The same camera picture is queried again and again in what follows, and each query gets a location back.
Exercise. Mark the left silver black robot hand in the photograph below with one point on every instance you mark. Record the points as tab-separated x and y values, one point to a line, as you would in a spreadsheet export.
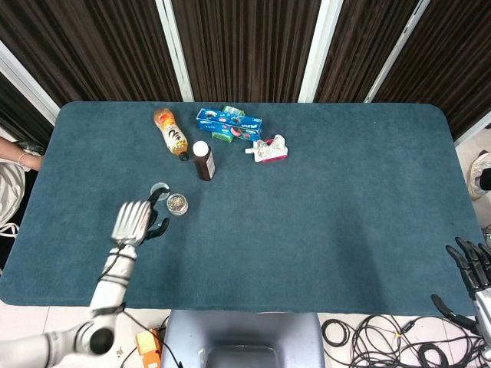
130	222

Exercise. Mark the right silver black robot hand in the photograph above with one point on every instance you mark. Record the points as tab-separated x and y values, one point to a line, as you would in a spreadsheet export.
484	306

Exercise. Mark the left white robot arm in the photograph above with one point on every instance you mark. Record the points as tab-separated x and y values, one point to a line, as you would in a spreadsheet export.
111	287

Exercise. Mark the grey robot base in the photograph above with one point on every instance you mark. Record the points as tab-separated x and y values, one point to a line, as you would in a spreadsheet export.
245	329

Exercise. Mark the person's bare forearm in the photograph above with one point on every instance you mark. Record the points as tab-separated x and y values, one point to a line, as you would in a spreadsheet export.
15	153

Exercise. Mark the small clear jar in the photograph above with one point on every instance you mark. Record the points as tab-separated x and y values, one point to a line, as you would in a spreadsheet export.
177	204

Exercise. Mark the clear round lid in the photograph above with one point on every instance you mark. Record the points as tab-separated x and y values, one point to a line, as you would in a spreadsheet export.
165	189

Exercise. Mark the dark brown bottle white cap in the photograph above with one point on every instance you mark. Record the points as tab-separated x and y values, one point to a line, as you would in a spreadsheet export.
205	165

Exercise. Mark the orange drink bottle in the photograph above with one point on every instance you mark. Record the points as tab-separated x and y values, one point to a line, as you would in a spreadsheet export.
170	134

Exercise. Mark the green snack packet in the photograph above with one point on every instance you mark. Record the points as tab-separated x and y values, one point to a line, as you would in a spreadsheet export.
234	110
221	137

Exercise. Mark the person's white garment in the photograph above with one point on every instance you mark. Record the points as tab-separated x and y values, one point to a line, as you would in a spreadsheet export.
9	188

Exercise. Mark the orange box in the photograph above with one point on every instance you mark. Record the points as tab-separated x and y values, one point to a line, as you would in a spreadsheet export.
147	347

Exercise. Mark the white shoe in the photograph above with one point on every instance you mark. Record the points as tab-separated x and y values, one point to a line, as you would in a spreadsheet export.
479	176

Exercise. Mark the blue cookie box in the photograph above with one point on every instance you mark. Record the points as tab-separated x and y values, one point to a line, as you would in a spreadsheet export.
230	122

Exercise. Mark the white pink spout pouch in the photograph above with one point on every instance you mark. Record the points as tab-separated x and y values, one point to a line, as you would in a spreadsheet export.
268	151

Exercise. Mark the teal table cloth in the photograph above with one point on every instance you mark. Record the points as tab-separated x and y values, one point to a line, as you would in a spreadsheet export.
307	211

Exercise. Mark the brown ribbed curtain panel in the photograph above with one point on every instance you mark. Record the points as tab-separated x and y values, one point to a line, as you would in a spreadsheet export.
245	46
88	46
360	42
452	57

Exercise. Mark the white partition post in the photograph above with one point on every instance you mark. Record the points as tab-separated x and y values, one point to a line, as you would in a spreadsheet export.
473	134
397	50
27	82
174	50
318	50

